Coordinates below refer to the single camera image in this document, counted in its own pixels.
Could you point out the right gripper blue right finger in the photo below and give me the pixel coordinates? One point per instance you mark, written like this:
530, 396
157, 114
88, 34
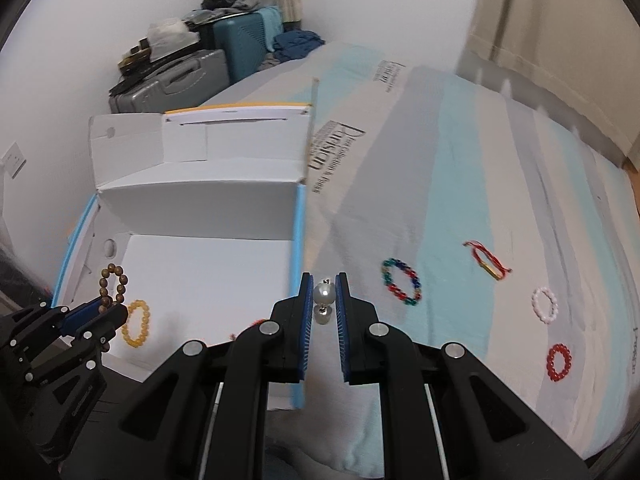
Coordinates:
342, 325

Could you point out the white pearl earrings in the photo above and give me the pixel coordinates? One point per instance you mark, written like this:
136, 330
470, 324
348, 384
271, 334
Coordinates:
323, 296

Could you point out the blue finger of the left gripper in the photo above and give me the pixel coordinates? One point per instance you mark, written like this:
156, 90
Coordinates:
102, 328
80, 316

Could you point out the white wall socket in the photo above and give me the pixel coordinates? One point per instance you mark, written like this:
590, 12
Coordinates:
13, 161

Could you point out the red cord bracelet gold tube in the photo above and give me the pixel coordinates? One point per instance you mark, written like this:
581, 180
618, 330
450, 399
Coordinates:
487, 260

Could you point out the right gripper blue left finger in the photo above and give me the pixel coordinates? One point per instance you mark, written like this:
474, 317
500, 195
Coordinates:
304, 301

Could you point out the blue clothes pile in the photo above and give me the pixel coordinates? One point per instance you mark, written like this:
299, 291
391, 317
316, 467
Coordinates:
295, 45

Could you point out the white cardboard box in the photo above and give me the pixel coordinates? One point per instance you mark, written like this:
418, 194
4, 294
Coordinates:
204, 209

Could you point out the striped bed sheet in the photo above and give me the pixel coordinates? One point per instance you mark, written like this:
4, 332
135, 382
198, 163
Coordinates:
408, 163

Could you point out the grey suitcase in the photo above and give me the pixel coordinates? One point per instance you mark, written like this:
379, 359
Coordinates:
183, 83

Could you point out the teal suitcase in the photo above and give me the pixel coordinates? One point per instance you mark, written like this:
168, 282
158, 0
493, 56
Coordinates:
242, 37

